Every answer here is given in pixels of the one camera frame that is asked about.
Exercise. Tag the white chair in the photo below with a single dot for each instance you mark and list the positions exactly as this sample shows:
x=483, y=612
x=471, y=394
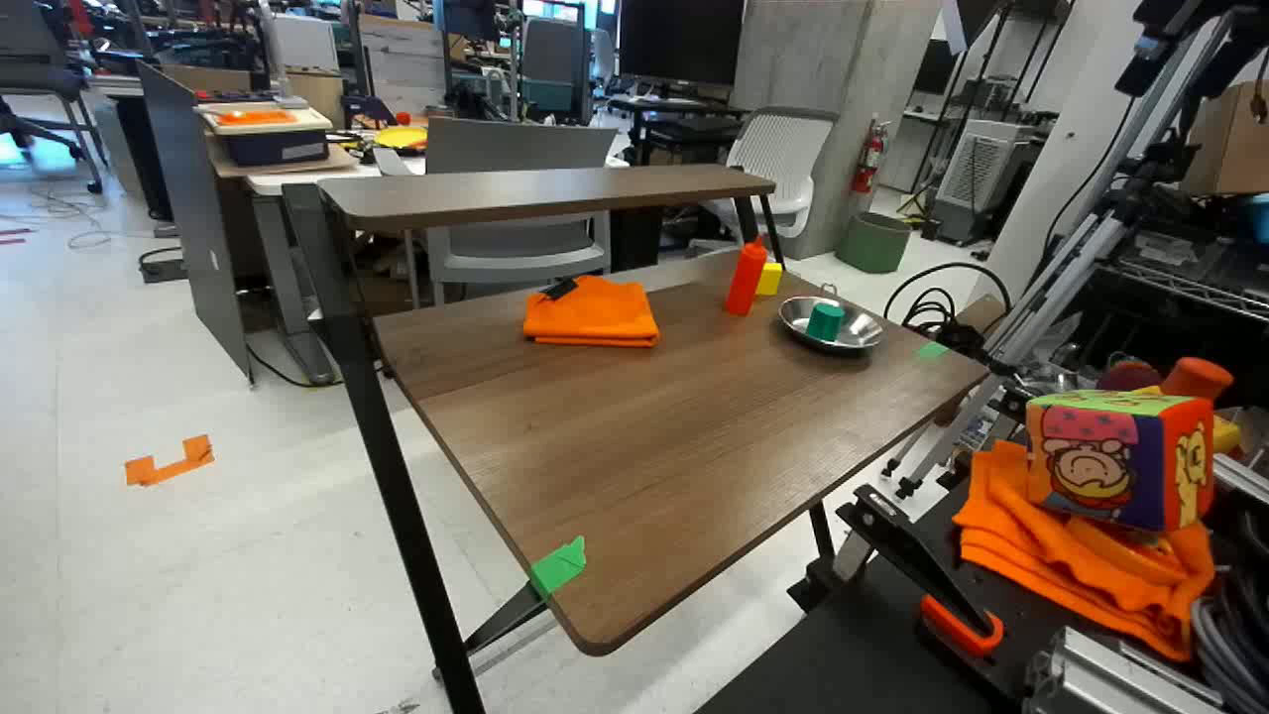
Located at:
x=781, y=164

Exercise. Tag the cardboard box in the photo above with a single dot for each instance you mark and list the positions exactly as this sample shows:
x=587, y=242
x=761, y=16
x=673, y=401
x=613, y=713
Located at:
x=1231, y=139

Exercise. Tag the green cup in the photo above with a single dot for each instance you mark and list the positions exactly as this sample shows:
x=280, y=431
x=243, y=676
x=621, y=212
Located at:
x=828, y=320

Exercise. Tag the black cart platform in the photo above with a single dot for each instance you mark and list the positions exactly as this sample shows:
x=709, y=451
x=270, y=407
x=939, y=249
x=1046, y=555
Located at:
x=845, y=657

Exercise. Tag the orange floor tape mark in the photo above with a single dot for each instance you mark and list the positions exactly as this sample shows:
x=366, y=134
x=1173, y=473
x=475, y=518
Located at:
x=167, y=460

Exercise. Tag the wooden raised shelf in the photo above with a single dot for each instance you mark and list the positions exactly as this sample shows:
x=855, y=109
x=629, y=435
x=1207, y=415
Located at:
x=530, y=193

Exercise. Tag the yellow block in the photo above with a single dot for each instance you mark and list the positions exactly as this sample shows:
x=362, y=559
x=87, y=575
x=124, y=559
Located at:
x=772, y=275

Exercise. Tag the box with orange lid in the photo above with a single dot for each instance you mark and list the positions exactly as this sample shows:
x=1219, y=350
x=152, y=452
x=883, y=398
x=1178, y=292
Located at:
x=262, y=128

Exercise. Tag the folded orange cloth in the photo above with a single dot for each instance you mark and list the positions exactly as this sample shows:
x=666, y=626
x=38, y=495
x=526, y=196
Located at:
x=594, y=320

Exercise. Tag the aluminium extrusion rail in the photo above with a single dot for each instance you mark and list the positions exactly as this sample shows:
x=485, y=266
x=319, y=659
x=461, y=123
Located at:
x=1122, y=676

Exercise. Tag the crumpled orange cloth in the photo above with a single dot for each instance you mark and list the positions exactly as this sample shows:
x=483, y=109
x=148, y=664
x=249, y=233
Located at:
x=1056, y=555

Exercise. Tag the red fire extinguisher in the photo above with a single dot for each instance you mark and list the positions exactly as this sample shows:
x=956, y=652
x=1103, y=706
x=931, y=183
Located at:
x=867, y=161

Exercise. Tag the grey chair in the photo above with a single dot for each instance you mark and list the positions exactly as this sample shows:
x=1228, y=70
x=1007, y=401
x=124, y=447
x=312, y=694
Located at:
x=518, y=198

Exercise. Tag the brown wooden table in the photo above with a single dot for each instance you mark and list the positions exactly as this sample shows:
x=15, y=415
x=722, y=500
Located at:
x=383, y=460

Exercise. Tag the orange sauce bottle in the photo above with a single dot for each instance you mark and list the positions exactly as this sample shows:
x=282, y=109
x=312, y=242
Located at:
x=747, y=280

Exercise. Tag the grey camera tripod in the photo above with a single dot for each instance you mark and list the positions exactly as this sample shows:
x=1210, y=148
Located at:
x=1113, y=224

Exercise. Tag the silver metal pan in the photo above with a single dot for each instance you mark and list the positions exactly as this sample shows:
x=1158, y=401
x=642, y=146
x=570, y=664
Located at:
x=859, y=332

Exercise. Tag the colourful plush cube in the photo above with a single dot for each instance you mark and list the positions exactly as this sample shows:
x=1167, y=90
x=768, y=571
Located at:
x=1114, y=456

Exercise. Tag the green bin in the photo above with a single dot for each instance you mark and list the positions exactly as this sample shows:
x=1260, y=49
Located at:
x=874, y=242

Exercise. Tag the black monitor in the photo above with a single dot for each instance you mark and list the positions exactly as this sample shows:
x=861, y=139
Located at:
x=681, y=41

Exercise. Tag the dark grey divider panel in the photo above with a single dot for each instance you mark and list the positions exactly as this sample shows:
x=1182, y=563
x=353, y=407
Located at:
x=192, y=224

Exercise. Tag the green tape strip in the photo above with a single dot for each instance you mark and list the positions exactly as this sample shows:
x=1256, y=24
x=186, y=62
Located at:
x=557, y=563
x=932, y=350

